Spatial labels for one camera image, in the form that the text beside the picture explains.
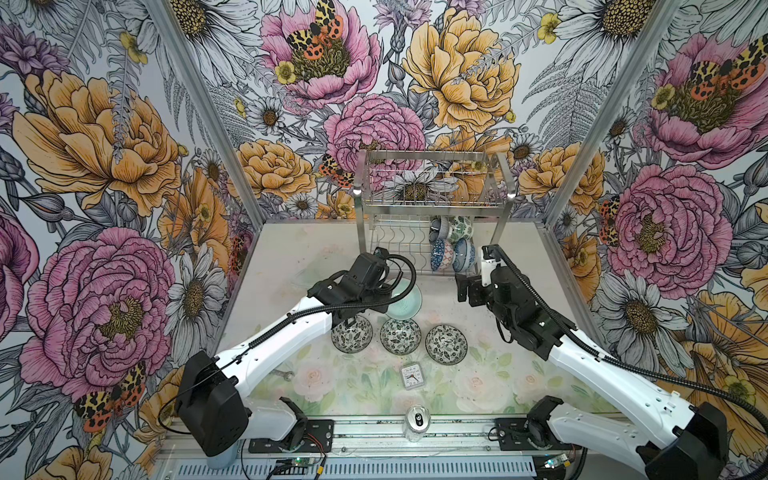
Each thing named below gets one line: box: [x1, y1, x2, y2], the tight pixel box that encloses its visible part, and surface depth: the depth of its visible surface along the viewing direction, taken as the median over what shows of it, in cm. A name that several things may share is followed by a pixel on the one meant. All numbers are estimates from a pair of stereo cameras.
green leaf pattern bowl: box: [448, 215, 474, 244], surface depth 111 cm
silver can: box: [405, 404, 431, 443], surface depth 66 cm
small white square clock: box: [401, 364, 424, 390], surface depth 83 cm
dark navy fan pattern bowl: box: [428, 215, 451, 244], surface depth 109 cm
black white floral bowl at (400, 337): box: [380, 318, 422, 356], surface depth 91 cm
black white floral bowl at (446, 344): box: [425, 324, 468, 366], surface depth 89 cm
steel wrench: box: [269, 369, 296, 382], surface depth 86 cm
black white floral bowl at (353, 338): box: [331, 315, 374, 354], surface depth 91 cm
